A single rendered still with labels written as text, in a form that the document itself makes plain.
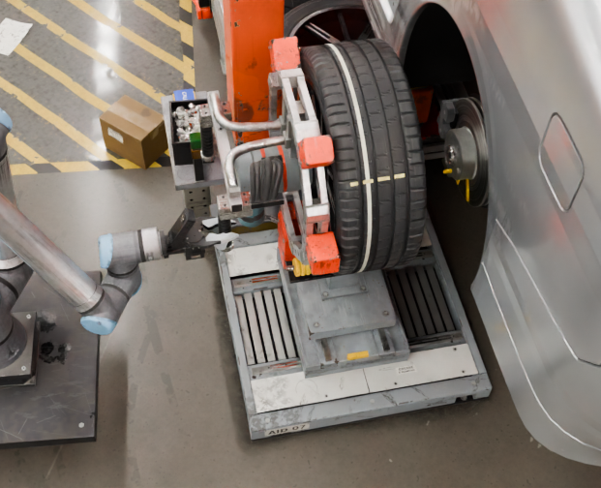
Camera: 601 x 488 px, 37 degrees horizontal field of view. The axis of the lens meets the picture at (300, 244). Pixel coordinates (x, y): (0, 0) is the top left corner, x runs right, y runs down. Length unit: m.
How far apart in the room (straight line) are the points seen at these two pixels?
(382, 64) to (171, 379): 1.37
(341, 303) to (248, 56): 0.89
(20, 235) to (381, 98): 0.97
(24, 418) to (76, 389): 0.17
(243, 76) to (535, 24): 1.17
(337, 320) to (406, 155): 0.88
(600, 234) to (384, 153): 0.74
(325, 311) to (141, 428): 0.73
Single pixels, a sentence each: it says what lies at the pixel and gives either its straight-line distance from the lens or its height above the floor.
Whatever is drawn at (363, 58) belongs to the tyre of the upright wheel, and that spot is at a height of 1.16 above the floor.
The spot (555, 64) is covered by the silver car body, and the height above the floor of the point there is 1.60.
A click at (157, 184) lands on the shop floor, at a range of 3.70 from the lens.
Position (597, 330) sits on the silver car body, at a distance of 1.89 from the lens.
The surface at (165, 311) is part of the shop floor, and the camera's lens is 3.35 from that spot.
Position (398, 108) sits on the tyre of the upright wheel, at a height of 1.15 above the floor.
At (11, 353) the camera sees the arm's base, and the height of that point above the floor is 0.39.
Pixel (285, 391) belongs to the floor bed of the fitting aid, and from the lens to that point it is 3.08.
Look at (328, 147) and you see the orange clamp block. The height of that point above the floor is 1.15.
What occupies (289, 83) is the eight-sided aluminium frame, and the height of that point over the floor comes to 1.12.
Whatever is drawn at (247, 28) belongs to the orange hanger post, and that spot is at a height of 1.04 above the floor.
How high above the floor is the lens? 2.83
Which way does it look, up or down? 54 degrees down
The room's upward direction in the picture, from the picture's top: 3 degrees clockwise
